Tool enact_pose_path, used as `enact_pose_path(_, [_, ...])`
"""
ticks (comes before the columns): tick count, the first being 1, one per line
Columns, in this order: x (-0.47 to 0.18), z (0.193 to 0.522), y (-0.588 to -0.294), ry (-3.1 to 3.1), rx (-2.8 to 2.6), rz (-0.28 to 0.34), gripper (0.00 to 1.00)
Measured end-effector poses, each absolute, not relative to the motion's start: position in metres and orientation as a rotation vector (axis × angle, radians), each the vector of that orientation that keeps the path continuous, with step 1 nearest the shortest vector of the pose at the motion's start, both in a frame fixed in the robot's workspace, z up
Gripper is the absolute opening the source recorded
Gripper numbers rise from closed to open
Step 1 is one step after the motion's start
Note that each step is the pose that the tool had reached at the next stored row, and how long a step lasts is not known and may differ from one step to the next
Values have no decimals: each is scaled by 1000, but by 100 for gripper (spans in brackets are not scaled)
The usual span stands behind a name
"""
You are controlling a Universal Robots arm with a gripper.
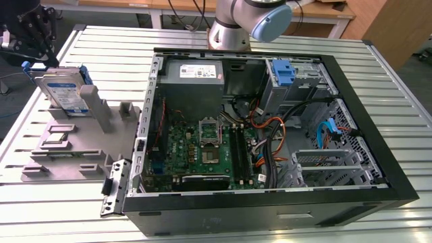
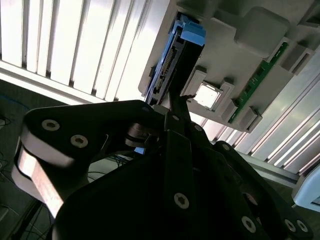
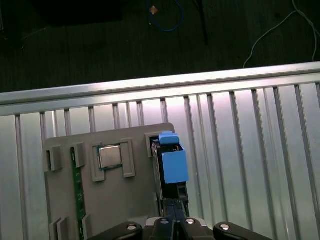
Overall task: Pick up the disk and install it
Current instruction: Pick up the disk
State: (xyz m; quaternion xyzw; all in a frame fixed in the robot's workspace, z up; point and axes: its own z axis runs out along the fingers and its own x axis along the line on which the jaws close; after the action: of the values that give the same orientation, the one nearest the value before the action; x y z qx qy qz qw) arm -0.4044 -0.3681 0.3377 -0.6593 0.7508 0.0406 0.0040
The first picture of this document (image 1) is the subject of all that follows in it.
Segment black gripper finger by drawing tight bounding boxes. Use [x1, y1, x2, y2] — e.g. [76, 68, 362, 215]
[19, 9, 43, 55]
[40, 7, 60, 67]

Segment hard disk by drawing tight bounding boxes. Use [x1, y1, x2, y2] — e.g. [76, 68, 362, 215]
[22, 62, 92, 119]

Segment blue data wire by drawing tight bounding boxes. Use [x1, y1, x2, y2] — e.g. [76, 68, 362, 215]
[316, 118, 342, 150]

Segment disk power wire black plug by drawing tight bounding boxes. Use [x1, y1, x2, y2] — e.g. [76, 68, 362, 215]
[323, 126, 363, 150]

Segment silver disk bay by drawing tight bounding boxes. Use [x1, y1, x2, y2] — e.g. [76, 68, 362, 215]
[290, 148, 374, 188]

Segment silver CPU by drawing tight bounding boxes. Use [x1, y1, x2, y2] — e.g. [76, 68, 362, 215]
[46, 131, 71, 143]

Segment grey parts rack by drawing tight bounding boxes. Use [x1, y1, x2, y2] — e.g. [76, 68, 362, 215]
[20, 85, 143, 180]

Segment green RAM stick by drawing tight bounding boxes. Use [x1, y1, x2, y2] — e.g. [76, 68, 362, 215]
[47, 149, 86, 156]

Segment grey power supply unit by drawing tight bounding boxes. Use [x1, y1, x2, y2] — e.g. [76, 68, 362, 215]
[158, 59, 227, 121]

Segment black case fan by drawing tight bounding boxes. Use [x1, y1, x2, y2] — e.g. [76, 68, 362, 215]
[148, 83, 167, 155]

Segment metal socket cover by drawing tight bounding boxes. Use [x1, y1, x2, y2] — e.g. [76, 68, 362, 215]
[198, 117, 223, 148]

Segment blue expansion slot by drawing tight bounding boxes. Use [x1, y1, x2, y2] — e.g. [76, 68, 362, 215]
[151, 161, 167, 176]

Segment green motherboard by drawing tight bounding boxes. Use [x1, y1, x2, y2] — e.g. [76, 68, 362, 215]
[147, 123, 268, 191]

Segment CPU socket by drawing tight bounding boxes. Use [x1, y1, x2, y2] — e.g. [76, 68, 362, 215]
[202, 146, 226, 165]

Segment blue plastic drive latch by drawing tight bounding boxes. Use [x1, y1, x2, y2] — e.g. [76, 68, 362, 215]
[271, 59, 298, 87]

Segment silver drive cage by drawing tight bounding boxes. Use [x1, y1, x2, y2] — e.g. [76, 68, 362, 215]
[259, 58, 340, 122]

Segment black-clip RAM slot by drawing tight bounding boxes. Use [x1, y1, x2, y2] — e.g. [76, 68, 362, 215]
[227, 124, 240, 185]
[235, 124, 250, 185]

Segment white-clip RAM slot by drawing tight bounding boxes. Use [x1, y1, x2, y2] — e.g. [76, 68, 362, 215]
[240, 123, 255, 185]
[231, 123, 244, 185]

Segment black graphics card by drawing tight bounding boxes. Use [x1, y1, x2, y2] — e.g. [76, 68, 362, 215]
[171, 174, 232, 192]

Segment black PC case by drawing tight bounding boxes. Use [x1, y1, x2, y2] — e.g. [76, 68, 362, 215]
[122, 47, 420, 237]

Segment brown wooden cabinet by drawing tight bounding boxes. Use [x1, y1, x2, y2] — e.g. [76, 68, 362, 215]
[340, 0, 432, 73]

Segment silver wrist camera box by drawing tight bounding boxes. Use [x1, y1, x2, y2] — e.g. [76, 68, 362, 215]
[0, 30, 19, 50]

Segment wooden desk white frame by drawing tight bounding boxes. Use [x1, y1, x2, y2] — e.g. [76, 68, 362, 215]
[160, 0, 358, 39]
[40, 0, 163, 29]

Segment yellow black power wires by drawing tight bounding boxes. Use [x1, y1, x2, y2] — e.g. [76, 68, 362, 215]
[219, 110, 250, 125]

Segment grey card retention bracket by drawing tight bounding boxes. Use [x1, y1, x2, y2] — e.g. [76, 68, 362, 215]
[100, 158, 134, 219]

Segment red orange yellow wire bundle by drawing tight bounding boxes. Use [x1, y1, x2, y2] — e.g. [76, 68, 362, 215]
[250, 116, 288, 169]

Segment thick black cable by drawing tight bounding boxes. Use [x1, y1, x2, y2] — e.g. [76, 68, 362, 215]
[270, 121, 284, 189]
[263, 97, 342, 189]

